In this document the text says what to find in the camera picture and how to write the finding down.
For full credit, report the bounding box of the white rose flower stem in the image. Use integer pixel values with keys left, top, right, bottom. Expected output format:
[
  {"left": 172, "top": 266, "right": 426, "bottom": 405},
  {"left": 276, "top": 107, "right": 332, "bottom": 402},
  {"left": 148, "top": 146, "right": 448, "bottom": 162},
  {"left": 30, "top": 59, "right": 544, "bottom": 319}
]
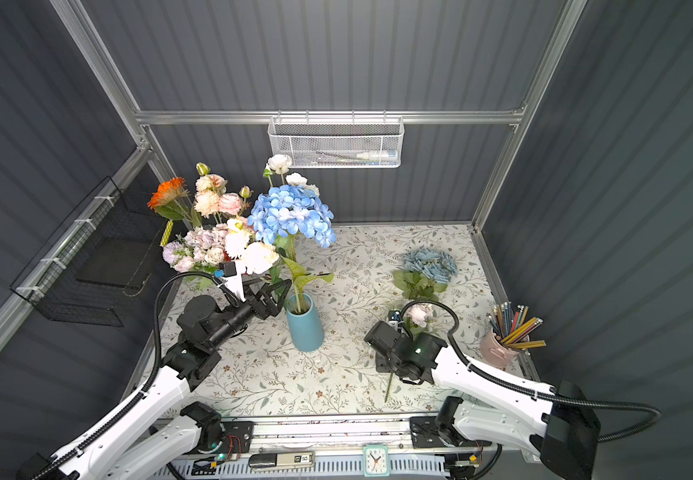
[{"left": 264, "top": 154, "right": 320, "bottom": 196}]

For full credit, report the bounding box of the silver black device on rail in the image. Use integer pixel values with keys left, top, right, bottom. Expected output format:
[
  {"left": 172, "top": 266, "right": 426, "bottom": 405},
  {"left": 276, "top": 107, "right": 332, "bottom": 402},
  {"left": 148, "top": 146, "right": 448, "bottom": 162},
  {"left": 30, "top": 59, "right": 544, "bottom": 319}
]
[{"left": 248, "top": 451, "right": 316, "bottom": 470}]

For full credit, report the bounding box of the teal cylindrical vase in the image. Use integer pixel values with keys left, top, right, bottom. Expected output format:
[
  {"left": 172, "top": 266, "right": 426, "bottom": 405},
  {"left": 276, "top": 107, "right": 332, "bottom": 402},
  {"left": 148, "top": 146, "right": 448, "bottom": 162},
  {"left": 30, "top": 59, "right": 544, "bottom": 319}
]
[{"left": 284, "top": 293, "right": 324, "bottom": 352}]

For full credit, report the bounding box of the lilac pink flower bunch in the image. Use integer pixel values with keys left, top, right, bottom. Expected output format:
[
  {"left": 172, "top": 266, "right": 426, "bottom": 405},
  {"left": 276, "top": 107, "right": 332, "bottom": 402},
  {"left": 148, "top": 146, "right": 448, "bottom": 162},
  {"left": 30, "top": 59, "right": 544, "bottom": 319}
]
[{"left": 160, "top": 224, "right": 230, "bottom": 275}]

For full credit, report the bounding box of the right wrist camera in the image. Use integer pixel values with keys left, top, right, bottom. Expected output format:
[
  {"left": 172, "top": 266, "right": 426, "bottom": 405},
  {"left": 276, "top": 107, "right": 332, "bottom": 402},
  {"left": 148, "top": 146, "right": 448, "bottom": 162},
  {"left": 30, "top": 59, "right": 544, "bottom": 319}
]
[{"left": 386, "top": 310, "right": 402, "bottom": 325}]

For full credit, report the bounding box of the orange gerbera flower stem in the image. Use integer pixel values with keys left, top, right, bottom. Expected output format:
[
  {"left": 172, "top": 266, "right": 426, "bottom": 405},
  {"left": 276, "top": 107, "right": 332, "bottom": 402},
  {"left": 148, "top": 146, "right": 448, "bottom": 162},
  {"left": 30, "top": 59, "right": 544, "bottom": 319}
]
[{"left": 148, "top": 177, "right": 202, "bottom": 229}]

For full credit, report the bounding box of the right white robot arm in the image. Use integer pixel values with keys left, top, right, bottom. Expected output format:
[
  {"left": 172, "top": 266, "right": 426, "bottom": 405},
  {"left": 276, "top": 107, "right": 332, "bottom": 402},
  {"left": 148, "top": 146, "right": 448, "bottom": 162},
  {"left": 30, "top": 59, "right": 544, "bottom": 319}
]
[{"left": 364, "top": 304, "right": 662, "bottom": 479}]

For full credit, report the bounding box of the white wire mesh basket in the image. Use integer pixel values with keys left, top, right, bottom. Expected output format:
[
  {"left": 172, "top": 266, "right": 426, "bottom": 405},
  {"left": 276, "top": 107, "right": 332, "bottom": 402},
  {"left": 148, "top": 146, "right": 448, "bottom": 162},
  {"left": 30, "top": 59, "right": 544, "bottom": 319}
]
[{"left": 268, "top": 116, "right": 405, "bottom": 169}]

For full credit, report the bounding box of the cream rose flower spray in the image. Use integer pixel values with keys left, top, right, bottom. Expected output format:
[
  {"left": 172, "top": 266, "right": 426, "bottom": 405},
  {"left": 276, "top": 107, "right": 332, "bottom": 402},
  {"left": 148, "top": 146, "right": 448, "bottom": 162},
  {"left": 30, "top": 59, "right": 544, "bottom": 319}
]
[{"left": 194, "top": 163, "right": 228, "bottom": 218}]

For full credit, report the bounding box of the pink rose flower stem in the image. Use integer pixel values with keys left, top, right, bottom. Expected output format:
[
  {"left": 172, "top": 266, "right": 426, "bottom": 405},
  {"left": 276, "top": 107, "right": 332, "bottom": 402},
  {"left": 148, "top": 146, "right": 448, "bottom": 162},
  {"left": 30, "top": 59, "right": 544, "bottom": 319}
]
[{"left": 218, "top": 186, "right": 252, "bottom": 218}]

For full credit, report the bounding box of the dark blue hydrangea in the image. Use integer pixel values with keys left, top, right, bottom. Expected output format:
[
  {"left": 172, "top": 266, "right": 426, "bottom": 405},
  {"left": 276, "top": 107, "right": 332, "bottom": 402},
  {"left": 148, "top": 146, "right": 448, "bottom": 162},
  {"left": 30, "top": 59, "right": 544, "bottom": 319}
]
[{"left": 248, "top": 185, "right": 336, "bottom": 314}]

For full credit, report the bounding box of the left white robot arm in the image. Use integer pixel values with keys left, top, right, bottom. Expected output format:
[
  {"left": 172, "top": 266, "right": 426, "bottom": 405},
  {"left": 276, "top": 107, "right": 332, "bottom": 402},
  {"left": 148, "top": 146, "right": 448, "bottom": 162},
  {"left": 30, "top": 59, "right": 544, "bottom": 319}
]
[{"left": 16, "top": 276, "right": 292, "bottom": 479}]

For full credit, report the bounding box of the black wire mesh basket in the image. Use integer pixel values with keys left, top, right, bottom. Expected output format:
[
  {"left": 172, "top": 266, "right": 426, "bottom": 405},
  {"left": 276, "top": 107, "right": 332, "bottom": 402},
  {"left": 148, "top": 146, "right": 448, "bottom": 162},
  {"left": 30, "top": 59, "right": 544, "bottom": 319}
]
[{"left": 10, "top": 177, "right": 168, "bottom": 328}]

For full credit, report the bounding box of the pink pencil cup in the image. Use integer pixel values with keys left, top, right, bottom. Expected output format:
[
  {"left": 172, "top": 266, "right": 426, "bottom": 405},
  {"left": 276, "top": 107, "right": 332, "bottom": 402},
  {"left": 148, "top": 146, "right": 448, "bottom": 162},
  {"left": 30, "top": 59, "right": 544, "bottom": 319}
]
[{"left": 479, "top": 301, "right": 547, "bottom": 370}]

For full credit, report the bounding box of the light blue hydrangea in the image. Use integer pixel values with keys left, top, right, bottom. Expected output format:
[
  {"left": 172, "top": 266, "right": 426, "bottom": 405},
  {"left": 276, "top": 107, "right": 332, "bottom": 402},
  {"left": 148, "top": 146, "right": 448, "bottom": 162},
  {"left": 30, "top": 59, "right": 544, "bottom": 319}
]
[{"left": 392, "top": 247, "right": 458, "bottom": 301}]

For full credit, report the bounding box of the floral patterned table mat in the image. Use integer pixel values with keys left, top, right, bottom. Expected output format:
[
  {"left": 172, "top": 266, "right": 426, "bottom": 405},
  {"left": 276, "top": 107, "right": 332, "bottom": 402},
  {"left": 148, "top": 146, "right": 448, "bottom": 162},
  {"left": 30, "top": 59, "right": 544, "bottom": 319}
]
[{"left": 188, "top": 224, "right": 494, "bottom": 417}]

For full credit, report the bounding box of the white peony flower stem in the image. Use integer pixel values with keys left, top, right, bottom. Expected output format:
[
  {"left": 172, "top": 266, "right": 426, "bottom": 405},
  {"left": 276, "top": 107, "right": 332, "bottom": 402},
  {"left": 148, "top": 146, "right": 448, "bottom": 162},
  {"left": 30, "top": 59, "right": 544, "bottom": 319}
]
[{"left": 224, "top": 217, "right": 280, "bottom": 275}]

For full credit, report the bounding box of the small teal alarm clock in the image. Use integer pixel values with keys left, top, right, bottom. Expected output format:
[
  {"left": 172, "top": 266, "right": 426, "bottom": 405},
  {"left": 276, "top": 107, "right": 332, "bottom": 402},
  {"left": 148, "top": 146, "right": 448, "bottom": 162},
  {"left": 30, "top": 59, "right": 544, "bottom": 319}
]
[{"left": 362, "top": 444, "right": 390, "bottom": 478}]

